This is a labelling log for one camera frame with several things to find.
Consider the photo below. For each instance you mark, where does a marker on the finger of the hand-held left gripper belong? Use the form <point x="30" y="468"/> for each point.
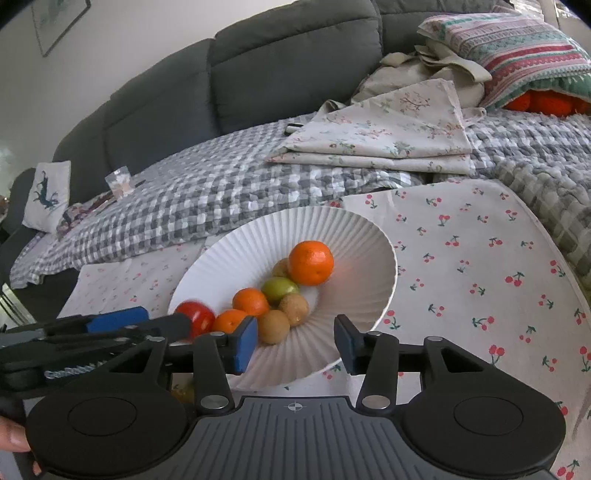
<point x="173" y="326"/>
<point x="117" y="319"/>

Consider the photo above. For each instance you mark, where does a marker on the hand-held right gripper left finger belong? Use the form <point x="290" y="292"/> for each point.
<point x="244" y="344"/>

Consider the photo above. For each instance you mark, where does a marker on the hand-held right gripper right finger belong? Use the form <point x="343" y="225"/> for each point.
<point x="348" y="344"/>

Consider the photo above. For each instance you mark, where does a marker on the small orange mandarin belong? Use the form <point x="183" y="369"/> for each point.
<point x="229" y="321"/>
<point x="250" y="301"/>

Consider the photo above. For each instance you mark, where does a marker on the red tomato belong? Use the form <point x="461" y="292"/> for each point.
<point x="199" y="317"/>

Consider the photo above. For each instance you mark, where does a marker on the brown kiwi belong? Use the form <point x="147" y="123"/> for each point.
<point x="273" y="327"/>
<point x="280" y="267"/>
<point x="294" y="308"/>

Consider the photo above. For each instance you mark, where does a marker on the small green fruit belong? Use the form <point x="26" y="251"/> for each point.
<point x="280" y="289"/>

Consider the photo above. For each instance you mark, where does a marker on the white ribbed plate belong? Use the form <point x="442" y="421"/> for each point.
<point x="360" y="267"/>

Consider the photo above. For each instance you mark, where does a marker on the large orange mandarin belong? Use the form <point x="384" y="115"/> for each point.
<point x="311" y="263"/>

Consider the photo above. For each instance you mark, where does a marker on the person's left hand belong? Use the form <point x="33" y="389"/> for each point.
<point x="14" y="438"/>

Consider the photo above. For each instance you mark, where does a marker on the dark floral cloth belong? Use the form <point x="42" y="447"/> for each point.
<point x="85" y="212"/>

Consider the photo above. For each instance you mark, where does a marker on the grey checkered blanket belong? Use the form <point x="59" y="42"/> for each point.
<point x="184" y="203"/>

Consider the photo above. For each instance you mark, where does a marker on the clear plastic cup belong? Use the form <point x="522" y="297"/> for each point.
<point x="118" y="182"/>

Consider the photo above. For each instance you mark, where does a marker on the white deer print pillow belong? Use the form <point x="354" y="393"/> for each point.
<point x="46" y="196"/>

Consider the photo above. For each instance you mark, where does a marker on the cherry print cloth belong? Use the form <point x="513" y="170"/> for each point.
<point x="485" y="277"/>

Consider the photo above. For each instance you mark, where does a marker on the folded floral sheet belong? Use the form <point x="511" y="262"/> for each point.
<point x="388" y="129"/>

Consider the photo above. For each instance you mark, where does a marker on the grey sofa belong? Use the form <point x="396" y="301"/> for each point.
<point x="258" y="69"/>

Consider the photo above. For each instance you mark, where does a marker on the beige crumpled cloth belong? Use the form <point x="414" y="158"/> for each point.
<point x="415" y="69"/>

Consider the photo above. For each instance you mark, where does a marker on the orange plush toy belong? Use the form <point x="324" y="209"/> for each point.
<point x="549" y="101"/>

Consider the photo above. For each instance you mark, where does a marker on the striped patterned pillow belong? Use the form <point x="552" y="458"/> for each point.
<point x="517" y="50"/>

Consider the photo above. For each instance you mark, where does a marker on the framed wall picture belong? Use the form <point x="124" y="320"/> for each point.
<point x="57" y="23"/>

